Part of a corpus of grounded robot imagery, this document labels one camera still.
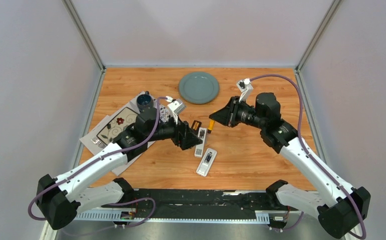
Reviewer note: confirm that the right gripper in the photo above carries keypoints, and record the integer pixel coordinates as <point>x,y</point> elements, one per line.
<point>227,115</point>

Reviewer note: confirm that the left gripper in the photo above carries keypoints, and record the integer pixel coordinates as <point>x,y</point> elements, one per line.
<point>184,137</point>

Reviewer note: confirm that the yellow handled screwdriver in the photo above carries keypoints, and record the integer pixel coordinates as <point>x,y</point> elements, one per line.
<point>211,126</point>

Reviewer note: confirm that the white remote with batteries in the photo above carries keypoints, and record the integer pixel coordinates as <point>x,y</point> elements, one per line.
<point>206,162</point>

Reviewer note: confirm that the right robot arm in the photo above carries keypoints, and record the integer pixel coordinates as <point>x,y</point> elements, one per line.
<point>338,206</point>

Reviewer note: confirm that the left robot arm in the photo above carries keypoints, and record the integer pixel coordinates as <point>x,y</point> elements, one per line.
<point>60,199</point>

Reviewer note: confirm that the white remote with QR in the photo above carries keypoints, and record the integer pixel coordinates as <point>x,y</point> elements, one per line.
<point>199,149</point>

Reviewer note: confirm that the black remote control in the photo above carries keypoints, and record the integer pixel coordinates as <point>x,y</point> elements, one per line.
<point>196,126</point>

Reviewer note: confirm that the grey-green round plate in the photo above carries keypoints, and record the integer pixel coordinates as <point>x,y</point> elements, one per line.
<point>198,87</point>

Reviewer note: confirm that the dark blue cup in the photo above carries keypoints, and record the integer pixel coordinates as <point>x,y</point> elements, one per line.
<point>144,101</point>

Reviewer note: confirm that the floral square plate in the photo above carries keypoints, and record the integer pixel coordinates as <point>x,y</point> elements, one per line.
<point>116,125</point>

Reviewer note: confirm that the metal fork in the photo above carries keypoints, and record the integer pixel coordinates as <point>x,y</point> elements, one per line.
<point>96,141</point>

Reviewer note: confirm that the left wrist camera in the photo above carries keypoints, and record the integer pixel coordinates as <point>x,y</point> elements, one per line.
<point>175,107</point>

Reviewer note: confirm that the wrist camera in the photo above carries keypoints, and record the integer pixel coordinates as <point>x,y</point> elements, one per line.
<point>245,87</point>
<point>175,107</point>

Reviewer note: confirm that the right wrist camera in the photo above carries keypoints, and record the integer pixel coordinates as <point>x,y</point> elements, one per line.
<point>245,87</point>

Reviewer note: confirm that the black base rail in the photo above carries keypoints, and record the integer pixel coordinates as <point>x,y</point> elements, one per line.
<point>201,204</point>

